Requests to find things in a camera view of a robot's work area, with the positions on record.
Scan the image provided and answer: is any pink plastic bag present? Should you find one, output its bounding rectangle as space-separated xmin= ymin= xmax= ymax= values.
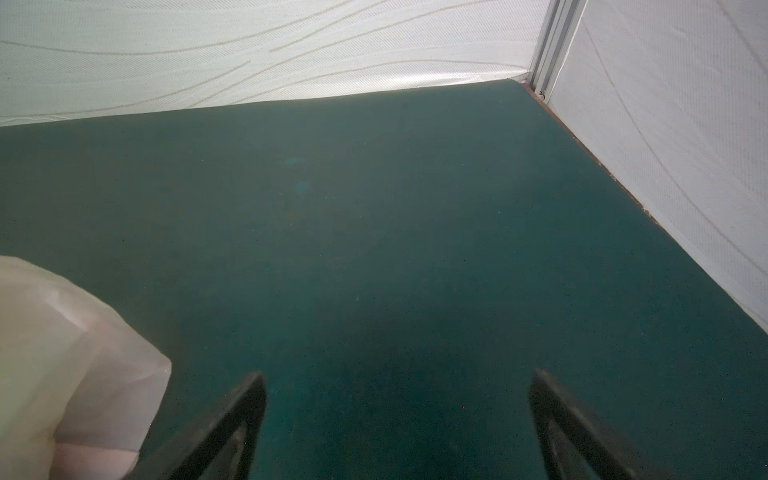
xmin=1 ymin=256 xmax=172 ymax=479

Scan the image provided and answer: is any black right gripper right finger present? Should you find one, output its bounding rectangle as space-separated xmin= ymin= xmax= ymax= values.
xmin=529 ymin=369 xmax=675 ymax=479

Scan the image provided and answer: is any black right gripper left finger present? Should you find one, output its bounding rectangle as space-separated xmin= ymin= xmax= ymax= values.
xmin=126 ymin=372 xmax=267 ymax=479

